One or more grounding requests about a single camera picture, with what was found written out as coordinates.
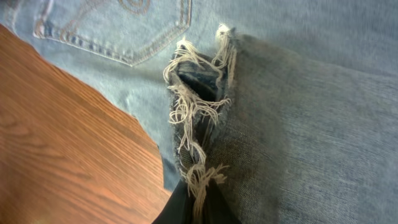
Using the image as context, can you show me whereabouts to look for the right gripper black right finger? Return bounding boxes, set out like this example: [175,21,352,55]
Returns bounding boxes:
[202,180,241,224]

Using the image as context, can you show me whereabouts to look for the medium blue denim jeans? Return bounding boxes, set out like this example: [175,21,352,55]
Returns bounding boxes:
[1,0,397,223]

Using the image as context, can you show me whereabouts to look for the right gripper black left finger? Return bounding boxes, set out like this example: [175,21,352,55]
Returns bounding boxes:
[152,181,193,224]

